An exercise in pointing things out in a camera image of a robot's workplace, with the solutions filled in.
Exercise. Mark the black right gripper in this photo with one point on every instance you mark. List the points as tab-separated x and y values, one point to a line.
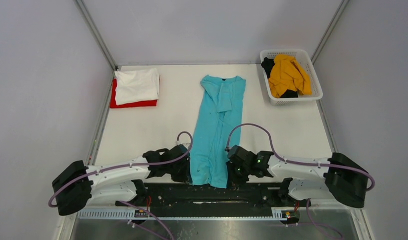
233	180

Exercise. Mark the orange t-shirt in basket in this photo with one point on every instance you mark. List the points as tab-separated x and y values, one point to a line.
288	74

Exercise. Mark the white plastic laundry basket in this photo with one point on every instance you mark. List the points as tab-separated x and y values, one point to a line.
304	60

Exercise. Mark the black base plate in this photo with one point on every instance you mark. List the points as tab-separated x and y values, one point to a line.
249	199

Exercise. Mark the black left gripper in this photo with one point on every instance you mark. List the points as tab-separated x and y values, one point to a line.
185	177

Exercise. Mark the white folded t-shirt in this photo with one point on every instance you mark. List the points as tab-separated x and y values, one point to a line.
137	86

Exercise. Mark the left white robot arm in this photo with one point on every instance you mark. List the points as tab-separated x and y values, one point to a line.
79	185

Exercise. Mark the turquoise t-shirt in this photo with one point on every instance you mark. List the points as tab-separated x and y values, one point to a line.
220	112

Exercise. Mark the white slotted cable duct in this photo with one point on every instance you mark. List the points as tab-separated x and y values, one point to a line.
135	214

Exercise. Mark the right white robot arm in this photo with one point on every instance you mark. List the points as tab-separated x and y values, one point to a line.
336	177

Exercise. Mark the black garment in basket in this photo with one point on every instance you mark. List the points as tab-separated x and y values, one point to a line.
268	65

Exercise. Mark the red folded t-shirt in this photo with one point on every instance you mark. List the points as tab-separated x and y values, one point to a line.
113	105

